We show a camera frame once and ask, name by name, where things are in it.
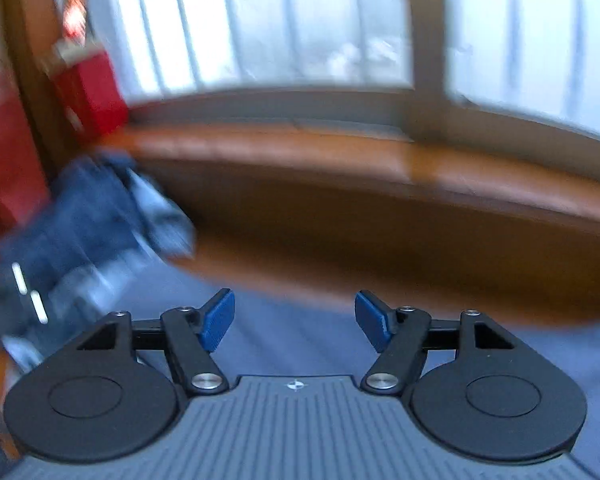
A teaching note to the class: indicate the red box with cream lid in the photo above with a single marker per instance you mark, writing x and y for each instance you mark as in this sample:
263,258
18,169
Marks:
83,79

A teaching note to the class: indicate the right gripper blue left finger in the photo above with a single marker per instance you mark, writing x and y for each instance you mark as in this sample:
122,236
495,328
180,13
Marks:
192,335

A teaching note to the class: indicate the window with metal bars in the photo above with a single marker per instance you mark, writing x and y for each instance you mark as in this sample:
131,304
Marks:
511,77

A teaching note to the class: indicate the red and pink curtain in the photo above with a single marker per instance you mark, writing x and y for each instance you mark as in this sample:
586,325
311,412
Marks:
23,189

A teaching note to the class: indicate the dark navy garment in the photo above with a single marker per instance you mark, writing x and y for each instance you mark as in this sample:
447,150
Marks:
92,218

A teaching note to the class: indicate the light blue denim garment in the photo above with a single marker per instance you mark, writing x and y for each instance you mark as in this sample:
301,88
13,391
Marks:
89,292

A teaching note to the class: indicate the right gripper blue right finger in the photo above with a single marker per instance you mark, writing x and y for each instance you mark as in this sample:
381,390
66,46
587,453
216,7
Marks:
398,337

